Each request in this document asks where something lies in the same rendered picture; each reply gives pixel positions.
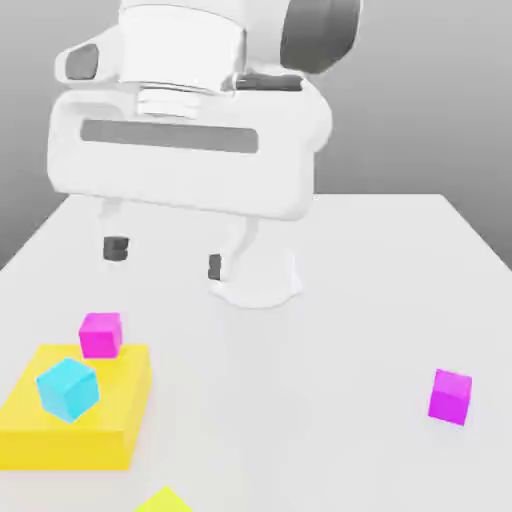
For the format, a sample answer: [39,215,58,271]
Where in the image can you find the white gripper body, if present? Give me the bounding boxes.
[46,89,333,222]

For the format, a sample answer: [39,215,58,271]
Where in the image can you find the small magenta cube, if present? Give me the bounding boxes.
[78,312,123,360]

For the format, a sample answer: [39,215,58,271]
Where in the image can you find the small cyan cube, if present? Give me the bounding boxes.
[35,356,101,425]

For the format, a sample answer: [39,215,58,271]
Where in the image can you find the small yellow cube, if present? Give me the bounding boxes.
[132,485,196,512]

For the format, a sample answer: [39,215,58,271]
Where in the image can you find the small purple cube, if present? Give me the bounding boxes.
[427,368,474,428]

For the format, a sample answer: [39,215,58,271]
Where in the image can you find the large yellow box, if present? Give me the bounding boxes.
[0,343,153,472]

